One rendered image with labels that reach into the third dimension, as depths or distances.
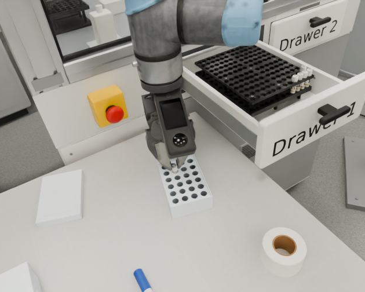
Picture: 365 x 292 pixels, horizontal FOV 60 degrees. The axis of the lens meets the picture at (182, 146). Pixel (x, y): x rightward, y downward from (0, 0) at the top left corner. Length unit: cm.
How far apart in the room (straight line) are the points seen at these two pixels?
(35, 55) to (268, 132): 46
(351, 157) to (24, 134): 200
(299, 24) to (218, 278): 74
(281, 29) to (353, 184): 102
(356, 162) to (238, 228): 134
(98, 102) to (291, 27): 58
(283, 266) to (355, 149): 147
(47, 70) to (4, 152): 162
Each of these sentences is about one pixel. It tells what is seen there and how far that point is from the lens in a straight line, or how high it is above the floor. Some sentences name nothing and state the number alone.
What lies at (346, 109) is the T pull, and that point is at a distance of 67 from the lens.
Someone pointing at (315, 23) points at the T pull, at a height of 91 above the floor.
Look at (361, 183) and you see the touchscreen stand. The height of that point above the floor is 4.
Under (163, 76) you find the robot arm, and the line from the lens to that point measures 51.
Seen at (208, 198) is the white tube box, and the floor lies 79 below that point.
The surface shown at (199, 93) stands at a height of 86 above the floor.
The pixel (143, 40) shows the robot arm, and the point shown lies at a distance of 49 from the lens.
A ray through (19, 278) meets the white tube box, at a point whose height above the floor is 81.
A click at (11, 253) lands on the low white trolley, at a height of 76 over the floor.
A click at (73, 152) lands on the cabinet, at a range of 82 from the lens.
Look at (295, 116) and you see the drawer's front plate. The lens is 62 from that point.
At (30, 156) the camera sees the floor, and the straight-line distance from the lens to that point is 216.
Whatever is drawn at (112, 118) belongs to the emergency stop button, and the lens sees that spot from 71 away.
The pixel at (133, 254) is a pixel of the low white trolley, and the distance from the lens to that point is 61.
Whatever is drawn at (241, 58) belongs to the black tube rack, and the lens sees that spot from 84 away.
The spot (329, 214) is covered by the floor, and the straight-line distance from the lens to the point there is 167.
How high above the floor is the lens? 128
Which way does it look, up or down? 42 degrees down
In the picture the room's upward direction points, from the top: 6 degrees counter-clockwise
